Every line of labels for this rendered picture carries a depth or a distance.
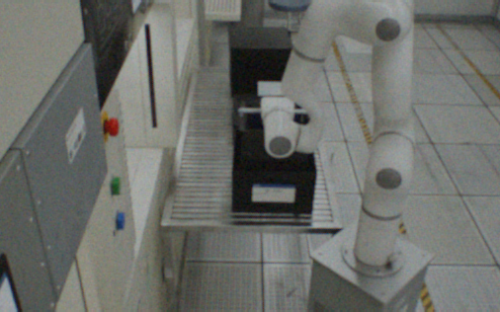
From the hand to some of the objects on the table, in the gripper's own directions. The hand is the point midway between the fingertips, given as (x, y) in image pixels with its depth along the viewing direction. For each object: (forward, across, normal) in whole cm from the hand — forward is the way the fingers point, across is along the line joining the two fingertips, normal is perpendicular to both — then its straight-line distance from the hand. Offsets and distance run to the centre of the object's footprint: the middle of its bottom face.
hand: (276, 95), depth 177 cm
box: (+87, +4, +37) cm, 95 cm away
